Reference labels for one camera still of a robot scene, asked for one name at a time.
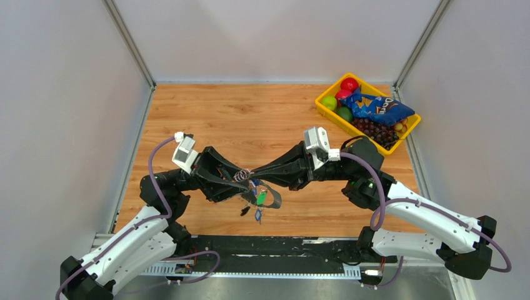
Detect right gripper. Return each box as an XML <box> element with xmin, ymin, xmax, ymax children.
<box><xmin>251</xmin><ymin>139</ymin><xmax>354</xmax><ymax>191</ymax></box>

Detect white slotted cable duct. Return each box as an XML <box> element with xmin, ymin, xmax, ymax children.
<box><xmin>141</xmin><ymin>257</ymin><xmax>361</xmax><ymax>280</ymax></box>

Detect lime green ball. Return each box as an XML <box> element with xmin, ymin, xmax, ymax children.
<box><xmin>321</xmin><ymin>96</ymin><xmax>338</xmax><ymax>112</ymax></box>

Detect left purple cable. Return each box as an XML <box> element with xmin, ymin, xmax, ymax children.
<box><xmin>54</xmin><ymin>136</ymin><xmax>177</xmax><ymax>300</ymax></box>

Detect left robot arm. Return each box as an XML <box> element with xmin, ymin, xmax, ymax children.
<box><xmin>56</xmin><ymin>141</ymin><xmax>251</xmax><ymax>299</ymax></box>

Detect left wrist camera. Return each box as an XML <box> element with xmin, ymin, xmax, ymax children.
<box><xmin>171</xmin><ymin>131</ymin><xmax>199</xmax><ymax>174</ymax></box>

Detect yellow plastic bin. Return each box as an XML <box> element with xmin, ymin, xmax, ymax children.
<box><xmin>315</xmin><ymin>73</ymin><xmax>421</xmax><ymax>156</ymax></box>

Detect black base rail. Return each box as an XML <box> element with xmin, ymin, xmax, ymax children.
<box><xmin>171</xmin><ymin>235</ymin><xmax>398</xmax><ymax>269</ymax></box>

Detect bunch of dark grapes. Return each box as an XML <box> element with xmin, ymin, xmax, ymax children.
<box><xmin>351</xmin><ymin>118</ymin><xmax>399</xmax><ymax>150</ymax></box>

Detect dark green ball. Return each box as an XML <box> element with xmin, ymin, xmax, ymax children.
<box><xmin>336</xmin><ymin>106</ymin><xmax>354</xmax><ymax>123</ymax></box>

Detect small yellow red fruits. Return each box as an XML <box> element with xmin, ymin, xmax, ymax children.
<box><xmin>393</xmin><ymin>118</ymin><xmax>408</xmax><ymax>134</ymax></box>

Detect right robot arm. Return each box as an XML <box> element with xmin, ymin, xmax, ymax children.
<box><xmin>251</xmin><ymin>136</ymin><xmax>498</xmax><ymax>280</ymax></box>

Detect silver keyring holder with rings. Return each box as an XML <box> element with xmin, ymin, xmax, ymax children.
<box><xmin>234</xmin><ymin>169</ymin><xmax>283</xmax><ymax>224</ymax></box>

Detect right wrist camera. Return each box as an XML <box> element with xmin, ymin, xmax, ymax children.
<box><xmin>304</xmin><ymin>126</ymin><xmax>340</xmax><ymax>170</ymax></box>

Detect blue chips bag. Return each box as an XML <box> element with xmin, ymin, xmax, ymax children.
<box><xmin>340</xmin><ymin>88</ymin><xmax>416</xmax><ymax>126</ymax></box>

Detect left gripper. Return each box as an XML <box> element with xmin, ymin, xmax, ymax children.
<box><xmin>170</xmin><ymin>144</ymin><xmax>251</xmax><ymax>201</ymax></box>

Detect red ball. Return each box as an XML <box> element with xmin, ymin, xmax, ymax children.
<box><xmin>334</xmin><ymin>89</ymin><xmax>353</xmax><ymax>107</ymax></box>
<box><xmin>340</xmin><ymin>77</ymin><xmax>359</xmax><ymax>92</ymax></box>

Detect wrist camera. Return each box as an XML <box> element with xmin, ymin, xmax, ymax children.
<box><xmin>171</xmin><ymin>131</ymin><xmax>199</xmax><ymax>174</ymax></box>
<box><xmin>304</xmin><ymin>126</ymin><xmax>340</xmax><ymax>170</ymax></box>

